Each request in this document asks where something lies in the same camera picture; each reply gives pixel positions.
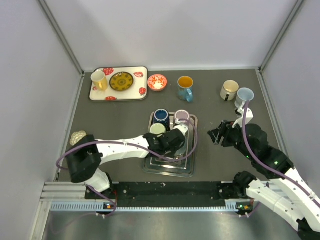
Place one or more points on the yellow green patterned saucer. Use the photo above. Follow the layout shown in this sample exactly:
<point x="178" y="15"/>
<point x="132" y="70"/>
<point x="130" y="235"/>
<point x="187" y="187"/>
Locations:
<point x="121" y="81"/>

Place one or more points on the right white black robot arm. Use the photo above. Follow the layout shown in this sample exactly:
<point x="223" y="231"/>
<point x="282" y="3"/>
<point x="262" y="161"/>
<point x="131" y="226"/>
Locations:
<point x="299" y="207"/>

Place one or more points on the yellow white mug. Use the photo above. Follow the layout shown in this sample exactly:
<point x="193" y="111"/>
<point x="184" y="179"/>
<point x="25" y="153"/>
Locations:
<point x="99" y="80"/>

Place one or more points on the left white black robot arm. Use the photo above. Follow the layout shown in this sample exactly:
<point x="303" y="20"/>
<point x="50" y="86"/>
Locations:
<point x="88" y="153"/>

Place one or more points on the teal mug white inside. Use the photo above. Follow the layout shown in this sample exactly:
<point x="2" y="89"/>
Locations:
<point x="180" y="153"/>

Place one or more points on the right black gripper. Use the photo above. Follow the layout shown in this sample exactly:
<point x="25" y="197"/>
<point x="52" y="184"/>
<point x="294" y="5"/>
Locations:
<point x="224" y="129"/>

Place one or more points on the purple mug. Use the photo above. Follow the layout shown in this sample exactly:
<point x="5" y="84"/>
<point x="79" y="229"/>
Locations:
<point x="180" y="114"/>

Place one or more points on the blue mug orange inside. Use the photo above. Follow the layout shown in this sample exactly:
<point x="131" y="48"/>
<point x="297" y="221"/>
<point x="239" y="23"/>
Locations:
<point x="185" y="88"/>

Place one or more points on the cream beige mug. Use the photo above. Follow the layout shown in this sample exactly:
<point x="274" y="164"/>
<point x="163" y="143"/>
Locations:
<point x="229" y="90"/>

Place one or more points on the light blue mug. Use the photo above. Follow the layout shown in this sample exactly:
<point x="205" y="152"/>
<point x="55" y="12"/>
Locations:
<point x="244" y="94"/>

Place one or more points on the silver metal tray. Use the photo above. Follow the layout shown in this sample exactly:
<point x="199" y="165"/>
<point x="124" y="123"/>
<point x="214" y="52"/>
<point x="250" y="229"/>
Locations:
<point x="183" y="167"/>

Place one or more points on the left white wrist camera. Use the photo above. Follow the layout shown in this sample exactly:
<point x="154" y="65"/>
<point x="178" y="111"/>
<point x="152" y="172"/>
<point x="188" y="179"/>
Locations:
<point x="182" y="126"/>

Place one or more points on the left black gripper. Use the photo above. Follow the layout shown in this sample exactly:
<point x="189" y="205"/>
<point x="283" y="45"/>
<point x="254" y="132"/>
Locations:
<point x="171" y="154"/>

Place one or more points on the white strawberry rectangular plate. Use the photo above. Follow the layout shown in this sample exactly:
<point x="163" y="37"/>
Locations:
<point x="138" y="91"/>

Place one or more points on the light green mug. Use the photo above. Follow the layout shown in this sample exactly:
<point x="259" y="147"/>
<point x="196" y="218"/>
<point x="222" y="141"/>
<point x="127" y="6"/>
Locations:
<point x="158" y="129"/>

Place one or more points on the grey slotted cable duct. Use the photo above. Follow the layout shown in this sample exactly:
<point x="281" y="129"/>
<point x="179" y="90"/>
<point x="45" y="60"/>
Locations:
<point x="104" y="207"/>

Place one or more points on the small floral dish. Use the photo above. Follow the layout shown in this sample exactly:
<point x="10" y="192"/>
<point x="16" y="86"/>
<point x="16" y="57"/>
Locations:
<point x="76" y="137"/>

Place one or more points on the dark blue mug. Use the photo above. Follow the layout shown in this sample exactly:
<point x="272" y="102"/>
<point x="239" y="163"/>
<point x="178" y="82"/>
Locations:
<point x="162" y="116"/>

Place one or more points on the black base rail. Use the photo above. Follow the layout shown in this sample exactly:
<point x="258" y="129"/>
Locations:
<point x="171" y="194"/>

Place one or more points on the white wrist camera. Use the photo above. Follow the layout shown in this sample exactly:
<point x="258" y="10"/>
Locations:
<point x="245" y="115"/>
<point x="182" y="126"/>

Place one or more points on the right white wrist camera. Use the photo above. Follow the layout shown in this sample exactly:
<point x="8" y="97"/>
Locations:
<point x="245" y="115"/>

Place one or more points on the red patterned small bowl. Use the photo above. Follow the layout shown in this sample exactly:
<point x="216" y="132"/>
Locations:
<point x="157" y="82"/>

